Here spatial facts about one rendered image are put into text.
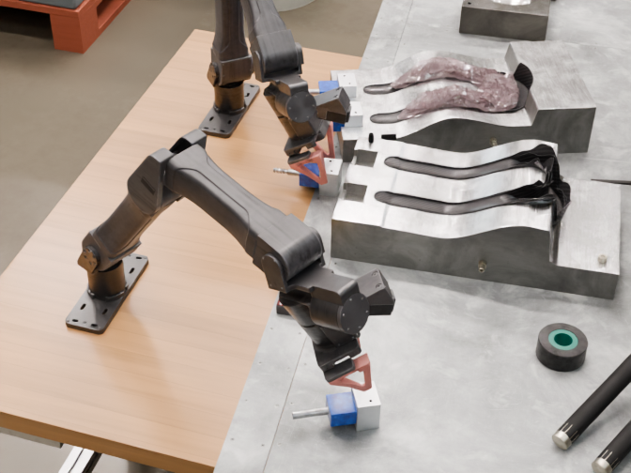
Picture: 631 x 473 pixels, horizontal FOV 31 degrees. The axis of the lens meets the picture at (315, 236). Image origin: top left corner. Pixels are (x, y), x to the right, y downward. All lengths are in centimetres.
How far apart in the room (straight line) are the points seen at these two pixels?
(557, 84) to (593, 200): 32
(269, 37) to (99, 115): 190
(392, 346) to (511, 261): 27
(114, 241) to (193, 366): 24
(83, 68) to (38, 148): 50
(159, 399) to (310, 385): 24
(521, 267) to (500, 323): 11
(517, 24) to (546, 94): 41
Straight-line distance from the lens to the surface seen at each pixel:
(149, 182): 164
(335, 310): 151
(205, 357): 189
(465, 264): 202
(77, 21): 421
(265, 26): 209
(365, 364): 162
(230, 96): 239
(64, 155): 375
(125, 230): 181
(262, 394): 182
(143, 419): 181
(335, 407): 175
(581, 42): 277
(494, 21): 273
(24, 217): 352
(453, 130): 229
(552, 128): 234
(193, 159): 161
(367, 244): 203
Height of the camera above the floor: 215
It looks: 40 degrees down
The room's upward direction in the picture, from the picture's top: 1 degrees clockwise
